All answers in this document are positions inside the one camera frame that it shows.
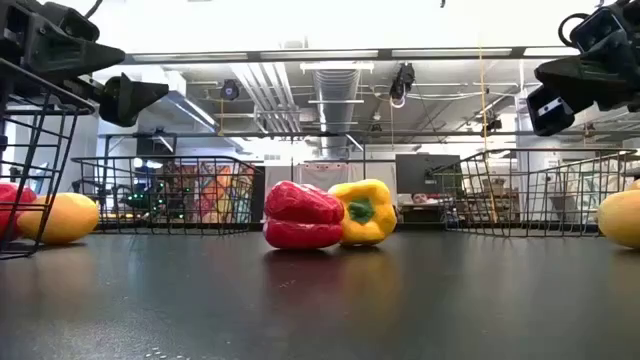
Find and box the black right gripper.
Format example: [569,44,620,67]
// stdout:
[525,0,640,138]

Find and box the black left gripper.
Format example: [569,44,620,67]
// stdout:
[0,0,170,128]

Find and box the orange round fruit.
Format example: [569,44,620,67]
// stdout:
[16,192,101,246]

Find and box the red bell pepper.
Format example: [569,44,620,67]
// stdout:
[0,182,38,242]
[263,180,347,251]

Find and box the yellow bell pepper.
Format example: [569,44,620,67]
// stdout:
[327,178,398,247]

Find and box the black ceiling spotlight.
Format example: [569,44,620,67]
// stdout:
[219,78,241,101]

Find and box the black monitor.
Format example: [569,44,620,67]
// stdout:
[394,153,462,196]

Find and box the white fabric sheet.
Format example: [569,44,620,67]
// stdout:
[292,162,399,201]

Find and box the black table mat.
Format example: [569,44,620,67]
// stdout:
[0,232,640,360]

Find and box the black wire basket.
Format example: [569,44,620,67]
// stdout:
[0,57,96,261]
[430,147,640,238]
[71,155,259,236]

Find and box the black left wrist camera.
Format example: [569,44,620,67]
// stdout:
[47,2,101,42]

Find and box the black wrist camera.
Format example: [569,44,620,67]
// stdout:
[569,5,629,54]
[47,2,101,42]

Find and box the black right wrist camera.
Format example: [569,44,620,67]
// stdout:
[569,5,629,54]

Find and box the overhead frame crossbar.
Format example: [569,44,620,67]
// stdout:
[122,46,584,65]

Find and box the yellow hanging strap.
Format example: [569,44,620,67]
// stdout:
[477,47,491,151]

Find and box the colourful wall painting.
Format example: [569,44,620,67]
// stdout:
[162,160,255,225]

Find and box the black hanging ceiling camera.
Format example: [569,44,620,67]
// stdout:
[388,62,416,109]

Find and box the silver ventilation duct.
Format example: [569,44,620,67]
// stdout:
[312,67,362,157]

